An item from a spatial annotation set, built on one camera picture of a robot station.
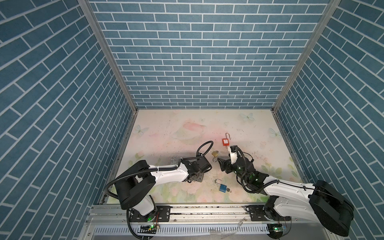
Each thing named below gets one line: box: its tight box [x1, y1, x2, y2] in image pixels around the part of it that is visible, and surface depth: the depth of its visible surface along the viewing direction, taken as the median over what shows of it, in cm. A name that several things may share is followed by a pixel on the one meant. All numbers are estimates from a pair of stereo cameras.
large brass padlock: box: [211, 150, 219, 163], surface depth 98 cm
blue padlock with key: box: [214, 178, 232, 193], surface depth 84 cm
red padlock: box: [222, 132, 231, 146], surface depth 102 cm
